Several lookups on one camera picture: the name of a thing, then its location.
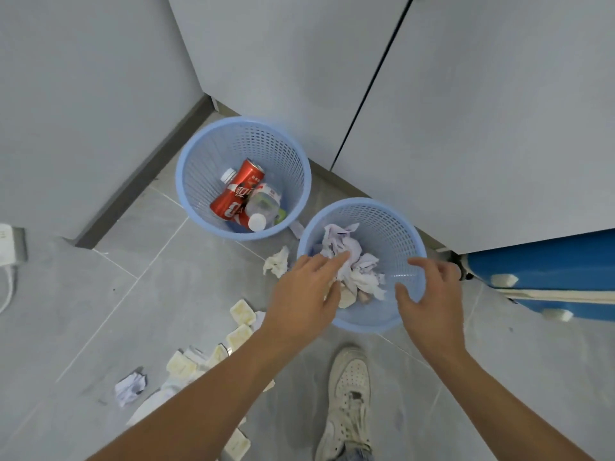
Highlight person's left hand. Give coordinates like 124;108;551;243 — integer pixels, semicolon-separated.
262;251;351;349

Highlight person's right hand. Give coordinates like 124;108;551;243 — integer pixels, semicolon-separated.
394;256;468;366

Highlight person's right forearm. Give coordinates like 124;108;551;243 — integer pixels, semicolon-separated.
431;349;595;461

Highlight person's left forearm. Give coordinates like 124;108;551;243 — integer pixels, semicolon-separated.
88;326;310;461

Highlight pile of crumpled white paper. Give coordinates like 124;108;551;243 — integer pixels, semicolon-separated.
312;223;388;310

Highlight crumpled white tissue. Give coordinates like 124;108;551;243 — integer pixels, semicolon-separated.
262;246;291;279

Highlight blue basket with paper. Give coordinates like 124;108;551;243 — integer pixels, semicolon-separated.
296;197;428;334

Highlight clear plastic bottle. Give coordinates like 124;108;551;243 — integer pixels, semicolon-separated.
245;183;283;233

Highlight scattered cream sauce packets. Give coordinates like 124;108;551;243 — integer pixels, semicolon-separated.
165;298;278;461

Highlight white sneaker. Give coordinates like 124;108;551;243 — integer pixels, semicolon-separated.
314;347;374;461

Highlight red soda can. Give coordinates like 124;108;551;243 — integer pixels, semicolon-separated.
209;158;266;222

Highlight blue suitcase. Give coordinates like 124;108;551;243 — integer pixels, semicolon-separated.
460;229;615;323

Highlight blue jeans leg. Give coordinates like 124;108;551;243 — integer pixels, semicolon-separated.
335;442;374;461

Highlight blue basket with bottles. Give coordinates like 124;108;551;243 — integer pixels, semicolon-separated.
175;116;312;242

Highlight wide grey cabinet door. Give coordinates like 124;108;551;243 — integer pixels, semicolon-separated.
331;0;615;255

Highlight narrow grey cabinet door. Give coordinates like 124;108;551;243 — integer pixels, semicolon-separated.
166;0;415;171

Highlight crumpled lined paper ball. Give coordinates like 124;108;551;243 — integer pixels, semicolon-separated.
114;371;148;408

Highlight white power adapter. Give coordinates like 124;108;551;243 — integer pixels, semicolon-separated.
0;223;28;267

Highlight white cable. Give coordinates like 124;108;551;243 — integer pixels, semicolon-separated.
0;265;18;315

